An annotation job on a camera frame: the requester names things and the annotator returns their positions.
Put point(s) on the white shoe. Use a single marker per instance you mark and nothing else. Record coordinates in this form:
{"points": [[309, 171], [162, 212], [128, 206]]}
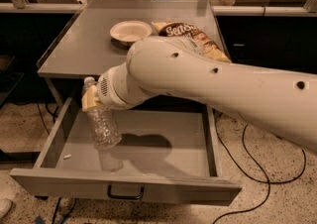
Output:
{"points": [[5, 206]]}

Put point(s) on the open grey top drawer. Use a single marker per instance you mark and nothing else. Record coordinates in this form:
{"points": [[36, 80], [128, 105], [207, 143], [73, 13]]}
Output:
{"points": [[173, 154]]}

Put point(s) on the brown yellow chip bag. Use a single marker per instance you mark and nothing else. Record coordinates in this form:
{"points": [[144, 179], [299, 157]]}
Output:
{"points": [[204, 42]]}

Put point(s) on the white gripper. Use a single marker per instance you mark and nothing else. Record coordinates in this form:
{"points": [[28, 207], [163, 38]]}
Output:
{"points": [[106, 89]]}

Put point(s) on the black drawer handle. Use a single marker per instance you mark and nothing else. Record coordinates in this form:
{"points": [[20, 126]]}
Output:
{"points": [[125, 192]]}

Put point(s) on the clear plastic water bottle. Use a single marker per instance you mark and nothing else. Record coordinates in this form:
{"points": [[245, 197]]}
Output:
{"points": [[104, 130]]}

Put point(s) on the white paper bowl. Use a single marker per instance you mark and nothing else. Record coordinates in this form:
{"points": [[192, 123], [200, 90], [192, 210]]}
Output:
{"points": [[128, 32]]}

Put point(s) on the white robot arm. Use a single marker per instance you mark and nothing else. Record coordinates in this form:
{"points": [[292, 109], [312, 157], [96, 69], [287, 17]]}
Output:
{"points": [[280, 101]]}

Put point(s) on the grey cabinet with top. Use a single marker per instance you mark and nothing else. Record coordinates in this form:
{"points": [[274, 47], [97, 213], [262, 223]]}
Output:
{"points": [[87, 47]]}

